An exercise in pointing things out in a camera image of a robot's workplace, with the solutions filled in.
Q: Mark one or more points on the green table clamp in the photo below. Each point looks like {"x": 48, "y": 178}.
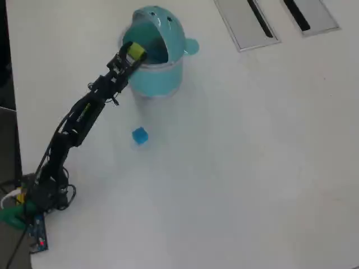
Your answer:
{"x": 11, "y": 215}

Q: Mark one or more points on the green lego block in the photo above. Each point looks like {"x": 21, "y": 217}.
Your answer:
{"x": 136, "y": 50}

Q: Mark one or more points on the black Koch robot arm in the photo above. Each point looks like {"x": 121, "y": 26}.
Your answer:
{"x": 84, "y": 115}

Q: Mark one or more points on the teal whale-shaped bin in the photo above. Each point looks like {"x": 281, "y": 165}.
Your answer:
{"x": 160, "y": 81}

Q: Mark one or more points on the yellow connector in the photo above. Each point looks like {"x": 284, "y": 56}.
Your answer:
{"x": 19, "y": 198}

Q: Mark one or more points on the blue circuit board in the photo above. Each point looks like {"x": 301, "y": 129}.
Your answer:
{"x": 39, "y": 229}

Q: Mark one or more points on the dark grey flat panel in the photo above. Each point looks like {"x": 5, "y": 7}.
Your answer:
{"x": 8, "y": 140}

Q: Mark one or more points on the blue lego block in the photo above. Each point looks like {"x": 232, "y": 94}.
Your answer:
{"x": 139, "y": 136}

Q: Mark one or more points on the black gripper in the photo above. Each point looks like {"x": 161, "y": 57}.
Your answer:
{"x": 126, "y": 79}

